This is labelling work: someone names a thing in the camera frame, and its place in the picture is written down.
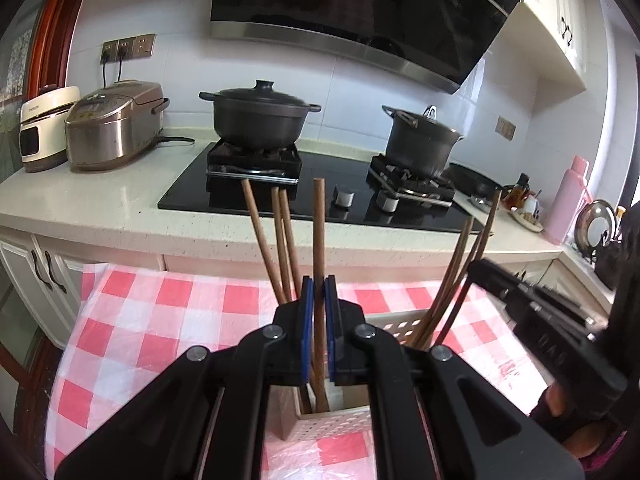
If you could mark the white cabinet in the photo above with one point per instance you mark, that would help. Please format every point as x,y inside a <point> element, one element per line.
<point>20,280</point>
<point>555,10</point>
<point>532,270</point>

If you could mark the black casserole pot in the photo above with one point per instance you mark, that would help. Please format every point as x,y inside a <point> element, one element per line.
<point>257,122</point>

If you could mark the black frying pan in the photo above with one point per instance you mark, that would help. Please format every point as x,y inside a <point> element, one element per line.
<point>470,177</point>

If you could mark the cream white cooker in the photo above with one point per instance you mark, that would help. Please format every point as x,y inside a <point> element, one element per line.
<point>42,125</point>

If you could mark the black burner grate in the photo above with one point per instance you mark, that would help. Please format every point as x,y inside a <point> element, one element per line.
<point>250,160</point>
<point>420,187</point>

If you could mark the dark sauce bottle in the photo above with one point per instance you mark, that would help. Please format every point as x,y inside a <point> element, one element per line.
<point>521,186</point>

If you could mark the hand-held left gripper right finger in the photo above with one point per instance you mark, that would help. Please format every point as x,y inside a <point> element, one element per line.
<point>330,320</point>

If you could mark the silver rice cooker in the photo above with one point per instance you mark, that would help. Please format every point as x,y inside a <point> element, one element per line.
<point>110,125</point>

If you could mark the wooden framed glass door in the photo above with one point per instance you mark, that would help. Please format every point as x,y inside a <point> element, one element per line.
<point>55,20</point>

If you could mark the tall black stock pot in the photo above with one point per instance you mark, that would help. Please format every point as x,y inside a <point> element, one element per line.
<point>422,145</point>

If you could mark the silver stove knob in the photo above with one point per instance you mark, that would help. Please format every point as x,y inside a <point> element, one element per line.
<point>387,201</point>
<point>344,196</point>

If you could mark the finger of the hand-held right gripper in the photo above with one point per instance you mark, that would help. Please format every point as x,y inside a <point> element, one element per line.
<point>525,292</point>

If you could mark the pink thermos bottle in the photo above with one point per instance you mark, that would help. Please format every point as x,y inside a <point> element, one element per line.
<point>567,205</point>

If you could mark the black range hood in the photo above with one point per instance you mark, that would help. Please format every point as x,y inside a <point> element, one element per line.
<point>360,5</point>

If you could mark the white upper cabinet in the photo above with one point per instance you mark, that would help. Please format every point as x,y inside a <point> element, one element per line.
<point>555,10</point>

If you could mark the black glass gas stove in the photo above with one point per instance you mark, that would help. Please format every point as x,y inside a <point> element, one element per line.
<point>190,190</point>

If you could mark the white perforated plastic basket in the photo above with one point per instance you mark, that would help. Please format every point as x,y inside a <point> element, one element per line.
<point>330,425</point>

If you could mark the red white checkered tablecloth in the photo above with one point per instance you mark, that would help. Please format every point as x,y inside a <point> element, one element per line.
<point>150,320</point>

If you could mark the black casserole lid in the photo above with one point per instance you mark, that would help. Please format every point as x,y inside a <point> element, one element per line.
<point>262,94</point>

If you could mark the gold wall outlet strip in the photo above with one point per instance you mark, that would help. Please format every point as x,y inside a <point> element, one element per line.
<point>130,46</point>

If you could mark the white lower cabinet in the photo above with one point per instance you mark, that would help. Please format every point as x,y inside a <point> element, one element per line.
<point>20,280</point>
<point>532,270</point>

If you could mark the glass pot lid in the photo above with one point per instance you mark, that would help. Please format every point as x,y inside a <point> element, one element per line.
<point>595,225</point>

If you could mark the gold wall switch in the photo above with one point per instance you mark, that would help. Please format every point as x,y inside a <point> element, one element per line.
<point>506,128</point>

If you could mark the brown wooden chopstick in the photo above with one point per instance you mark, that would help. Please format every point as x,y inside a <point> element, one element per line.
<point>452,312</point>
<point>291,245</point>
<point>482,240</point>
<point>452,265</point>
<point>319,240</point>
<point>280,240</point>
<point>260,235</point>

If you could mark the white speckled countertop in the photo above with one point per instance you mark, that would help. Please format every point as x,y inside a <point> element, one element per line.
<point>100,195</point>

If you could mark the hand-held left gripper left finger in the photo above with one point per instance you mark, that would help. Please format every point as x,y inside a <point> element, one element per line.
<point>307,320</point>

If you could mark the person's right hand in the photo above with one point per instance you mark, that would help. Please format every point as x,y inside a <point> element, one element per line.
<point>585,437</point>

